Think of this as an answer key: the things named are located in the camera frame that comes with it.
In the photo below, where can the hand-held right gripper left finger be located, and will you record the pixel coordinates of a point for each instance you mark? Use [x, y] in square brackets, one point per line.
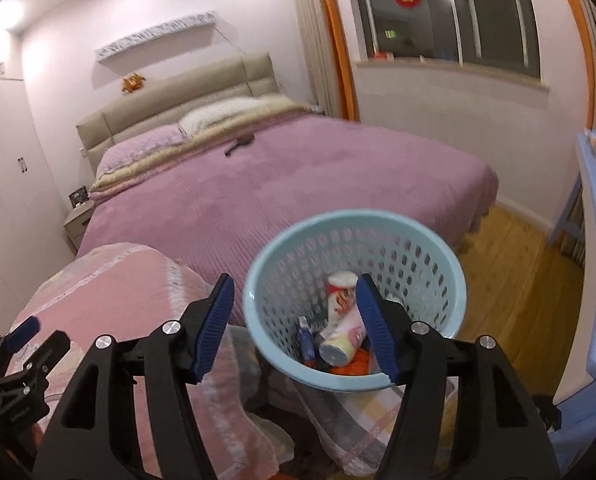
[212, 330]

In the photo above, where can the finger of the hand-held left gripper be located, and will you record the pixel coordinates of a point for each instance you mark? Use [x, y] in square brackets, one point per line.
[50, 347]
[22, 334]

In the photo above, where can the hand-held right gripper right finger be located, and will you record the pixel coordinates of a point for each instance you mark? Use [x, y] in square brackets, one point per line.
[378, 335]

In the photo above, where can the pink bottle with white cap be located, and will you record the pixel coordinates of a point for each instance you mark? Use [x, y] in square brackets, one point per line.
[345, 336]

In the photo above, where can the red and white paper cup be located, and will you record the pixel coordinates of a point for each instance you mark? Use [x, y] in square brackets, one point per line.
[340, 292]

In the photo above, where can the clear bottle with blue cap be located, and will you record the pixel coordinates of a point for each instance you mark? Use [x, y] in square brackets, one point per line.
[306, 342]

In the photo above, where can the light blue plastic basket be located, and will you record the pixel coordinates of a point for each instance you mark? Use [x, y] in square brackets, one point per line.
[298, 260]

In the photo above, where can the checkered cloth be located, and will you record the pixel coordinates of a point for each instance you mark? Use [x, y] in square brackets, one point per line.
[348, 425]

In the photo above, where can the pink round blanket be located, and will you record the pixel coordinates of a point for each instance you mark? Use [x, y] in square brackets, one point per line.
[127, 285]

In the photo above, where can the beige nightstand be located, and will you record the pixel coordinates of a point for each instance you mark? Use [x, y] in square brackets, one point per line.
[80, 225]

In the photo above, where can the white wardrobe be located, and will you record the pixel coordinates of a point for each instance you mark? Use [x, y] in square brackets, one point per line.
[12, 200]

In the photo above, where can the bed with purple bedspread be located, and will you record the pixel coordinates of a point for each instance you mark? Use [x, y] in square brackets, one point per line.
[303, 185]

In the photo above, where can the beige folded quilt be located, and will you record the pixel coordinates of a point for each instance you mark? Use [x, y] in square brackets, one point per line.
[177, 157]

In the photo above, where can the dark brush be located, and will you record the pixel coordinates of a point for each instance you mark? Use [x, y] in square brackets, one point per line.
[242, 143]

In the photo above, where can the pink pillow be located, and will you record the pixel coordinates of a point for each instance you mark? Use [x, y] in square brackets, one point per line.
[137, 152]

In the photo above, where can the white pillow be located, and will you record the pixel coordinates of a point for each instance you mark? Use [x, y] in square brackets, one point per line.
[217, 115]

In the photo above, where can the beige padded headboard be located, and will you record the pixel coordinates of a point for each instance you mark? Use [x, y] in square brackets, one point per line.
[177, 95]

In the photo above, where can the orange plush toy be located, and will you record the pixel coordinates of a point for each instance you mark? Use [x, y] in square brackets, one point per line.
[133, 83]

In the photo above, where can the small red box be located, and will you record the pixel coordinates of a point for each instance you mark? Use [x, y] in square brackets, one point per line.
[383, 55]

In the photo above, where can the beige and orange curtain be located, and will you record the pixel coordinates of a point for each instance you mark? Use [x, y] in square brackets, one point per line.
[323, 35]

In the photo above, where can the dark framed window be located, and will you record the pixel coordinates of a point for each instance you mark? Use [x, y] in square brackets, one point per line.
[453, 15]

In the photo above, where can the small photo frame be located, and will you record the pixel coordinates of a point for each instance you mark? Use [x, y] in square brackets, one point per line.
[78, 197]

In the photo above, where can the white wall shelf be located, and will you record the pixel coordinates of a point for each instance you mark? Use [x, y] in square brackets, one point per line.
[152, 36]

